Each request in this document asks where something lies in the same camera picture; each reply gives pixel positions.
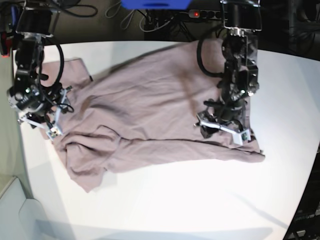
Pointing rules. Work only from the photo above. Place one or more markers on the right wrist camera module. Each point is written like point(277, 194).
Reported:
point(54, 132)

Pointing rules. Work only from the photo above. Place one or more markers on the red black clamp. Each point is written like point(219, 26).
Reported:
point(5, 43)

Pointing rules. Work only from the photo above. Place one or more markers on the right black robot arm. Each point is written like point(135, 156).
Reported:
point(34, 25)

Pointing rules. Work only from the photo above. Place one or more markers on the mauve t-shirt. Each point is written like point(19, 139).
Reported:
point(140, 114)

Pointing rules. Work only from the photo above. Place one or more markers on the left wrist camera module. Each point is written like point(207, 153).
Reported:
point(239, 138)

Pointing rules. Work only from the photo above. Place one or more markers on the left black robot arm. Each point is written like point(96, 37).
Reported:
point(242, 21)

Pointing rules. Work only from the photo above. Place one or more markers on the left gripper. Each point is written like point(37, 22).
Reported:
point(222, 116)

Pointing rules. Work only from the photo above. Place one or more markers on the white power strip red switch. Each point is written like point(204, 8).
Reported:
point(205, 14)

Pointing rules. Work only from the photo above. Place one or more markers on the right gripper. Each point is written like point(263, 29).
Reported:
point(46, 111)

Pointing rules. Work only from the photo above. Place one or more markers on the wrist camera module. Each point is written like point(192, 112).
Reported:
point(54, 132)
point(239, 138)

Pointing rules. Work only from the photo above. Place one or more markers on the blue box overhead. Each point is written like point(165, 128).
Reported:
point(156, 4)

